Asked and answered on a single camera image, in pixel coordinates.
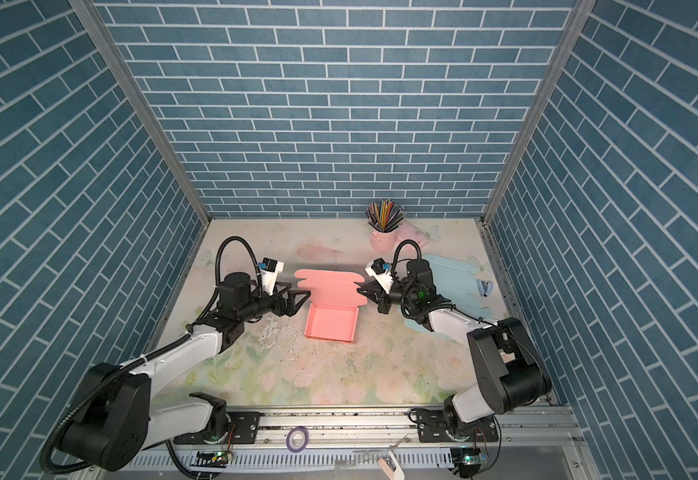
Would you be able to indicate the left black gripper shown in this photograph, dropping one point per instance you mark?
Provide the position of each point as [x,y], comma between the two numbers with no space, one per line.
[289,310]

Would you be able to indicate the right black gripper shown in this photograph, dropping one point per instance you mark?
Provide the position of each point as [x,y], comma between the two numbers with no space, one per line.
[374,288]

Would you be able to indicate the pink paper box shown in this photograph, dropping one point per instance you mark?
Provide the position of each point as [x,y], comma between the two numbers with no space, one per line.
[334,303]

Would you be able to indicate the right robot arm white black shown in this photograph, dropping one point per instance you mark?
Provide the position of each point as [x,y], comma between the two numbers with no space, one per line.
[509,370]

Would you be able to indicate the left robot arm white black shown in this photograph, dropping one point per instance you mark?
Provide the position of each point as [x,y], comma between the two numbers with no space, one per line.
[112,419]

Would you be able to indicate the light blue flat paper box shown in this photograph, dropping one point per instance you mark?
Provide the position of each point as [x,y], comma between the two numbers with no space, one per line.
[456,280]

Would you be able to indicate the pink metal pencil cup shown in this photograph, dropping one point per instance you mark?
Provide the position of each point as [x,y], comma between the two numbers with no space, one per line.
[382,242]

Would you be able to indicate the coloured pencils bundle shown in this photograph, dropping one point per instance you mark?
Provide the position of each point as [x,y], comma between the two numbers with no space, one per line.
[385,216]

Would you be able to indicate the small blue clip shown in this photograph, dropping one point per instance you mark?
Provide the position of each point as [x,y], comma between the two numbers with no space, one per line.
[485,287]

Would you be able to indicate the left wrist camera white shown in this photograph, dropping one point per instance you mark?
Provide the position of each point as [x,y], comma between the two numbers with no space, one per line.
[270,270]

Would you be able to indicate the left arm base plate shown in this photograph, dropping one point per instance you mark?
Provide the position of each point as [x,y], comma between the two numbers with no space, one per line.
[239,427]

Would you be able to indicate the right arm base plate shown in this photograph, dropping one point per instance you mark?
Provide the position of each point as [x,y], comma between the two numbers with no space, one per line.
[438,426]

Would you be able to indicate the white tool on rail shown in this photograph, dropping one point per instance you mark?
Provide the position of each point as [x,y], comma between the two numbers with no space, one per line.
[385,458]

